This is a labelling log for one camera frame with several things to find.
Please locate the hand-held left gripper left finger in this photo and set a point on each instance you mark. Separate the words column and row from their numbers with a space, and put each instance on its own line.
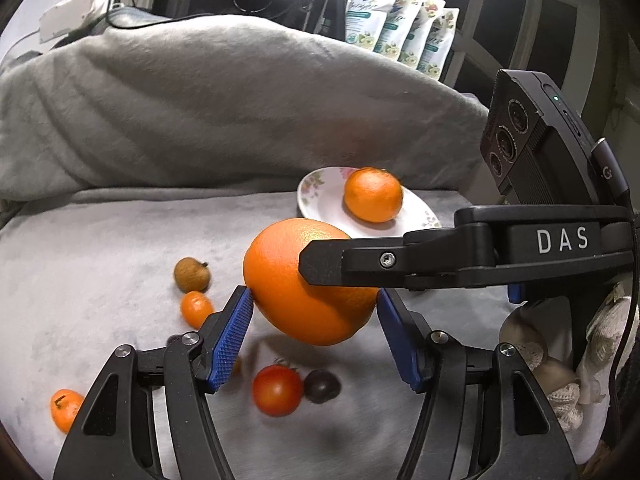
column 231, row 332

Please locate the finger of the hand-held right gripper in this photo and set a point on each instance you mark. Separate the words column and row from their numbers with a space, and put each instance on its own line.
column 350, row 262
column 516, row 294

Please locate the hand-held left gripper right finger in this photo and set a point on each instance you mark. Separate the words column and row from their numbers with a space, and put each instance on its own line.
column 400, row 340

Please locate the small kumquat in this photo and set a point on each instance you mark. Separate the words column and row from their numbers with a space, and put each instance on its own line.
column 195, row 308

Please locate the floral white plate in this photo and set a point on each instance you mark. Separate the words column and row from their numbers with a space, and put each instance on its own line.
column 320, row 200

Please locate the round orange with stem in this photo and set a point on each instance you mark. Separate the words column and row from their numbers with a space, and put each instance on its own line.
column 372, row 195

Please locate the large oval orange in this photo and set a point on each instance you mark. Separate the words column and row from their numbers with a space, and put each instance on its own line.
column 280, row 280

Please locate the red tomato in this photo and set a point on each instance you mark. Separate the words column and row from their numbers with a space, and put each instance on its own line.
column 277, row 390

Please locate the dark purple plum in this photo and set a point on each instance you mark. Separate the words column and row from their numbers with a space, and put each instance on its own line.
column 322, row 386

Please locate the small mandarin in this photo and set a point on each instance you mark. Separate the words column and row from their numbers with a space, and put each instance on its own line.
column 65, row 410

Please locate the person's right hand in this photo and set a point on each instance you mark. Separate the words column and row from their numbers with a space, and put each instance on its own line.
column 555, row 380

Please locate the brown longan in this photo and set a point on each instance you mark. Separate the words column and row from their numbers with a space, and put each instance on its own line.
column 191, row 275

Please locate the white floral refill pouch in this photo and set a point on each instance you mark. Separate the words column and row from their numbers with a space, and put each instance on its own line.
column 367, row 15
column 440, row 55
column 425, row 42
column 400, row 30

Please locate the rolled grey fleece blanket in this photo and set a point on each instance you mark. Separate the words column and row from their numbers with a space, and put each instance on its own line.
column 200, row 110

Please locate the white plastic device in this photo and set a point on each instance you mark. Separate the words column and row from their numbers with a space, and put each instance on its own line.
column 70, row 15

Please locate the white window frame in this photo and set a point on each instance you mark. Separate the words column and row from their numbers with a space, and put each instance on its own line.
column 480, row 20

